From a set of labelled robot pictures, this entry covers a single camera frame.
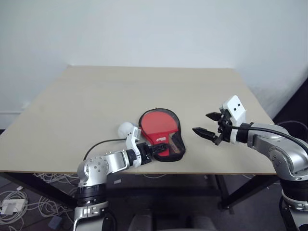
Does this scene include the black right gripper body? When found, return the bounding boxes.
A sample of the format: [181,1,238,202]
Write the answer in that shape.
[213,109,233,146]

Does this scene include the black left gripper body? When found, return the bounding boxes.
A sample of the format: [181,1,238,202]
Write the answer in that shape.
[138,142,155,166]

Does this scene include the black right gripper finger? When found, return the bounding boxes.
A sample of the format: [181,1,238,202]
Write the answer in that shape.
[205,112,222,122]
[192,127,218,143]

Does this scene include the red black paddle case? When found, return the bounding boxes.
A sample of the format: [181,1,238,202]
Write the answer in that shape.
[138,107,186,162]

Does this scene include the red table tennis paddle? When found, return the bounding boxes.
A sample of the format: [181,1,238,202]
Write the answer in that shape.
[140,111,185,154]

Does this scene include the dark grey floor adapter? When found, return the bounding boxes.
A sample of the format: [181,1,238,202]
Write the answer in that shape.
[49,216,64,230]

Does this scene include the white power adapter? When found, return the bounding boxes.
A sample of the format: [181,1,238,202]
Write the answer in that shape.
[0,199,26,215]

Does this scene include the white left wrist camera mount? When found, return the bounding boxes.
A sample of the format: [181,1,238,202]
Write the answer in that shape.
[117,122,143,167]

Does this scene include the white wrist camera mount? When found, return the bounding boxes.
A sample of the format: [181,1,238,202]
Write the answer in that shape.
[219,95,248,145]
[117,122,143,167]

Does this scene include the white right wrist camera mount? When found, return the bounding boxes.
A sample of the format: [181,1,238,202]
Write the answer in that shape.
[219,95,248,145]

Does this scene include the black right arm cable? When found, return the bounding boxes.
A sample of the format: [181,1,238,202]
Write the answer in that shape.
[226,120,308,154]

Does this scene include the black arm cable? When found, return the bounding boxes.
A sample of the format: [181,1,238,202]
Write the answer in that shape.
[83,138,128,162]
[226,120,308,154]

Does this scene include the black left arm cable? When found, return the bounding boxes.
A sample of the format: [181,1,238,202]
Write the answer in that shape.
[83,138,128,162]

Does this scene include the tangled white floor cables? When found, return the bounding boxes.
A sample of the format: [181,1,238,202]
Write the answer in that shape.
[0,172,81,228]

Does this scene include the black metal table frame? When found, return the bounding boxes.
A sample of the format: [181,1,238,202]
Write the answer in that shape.
[0,172,282,215]

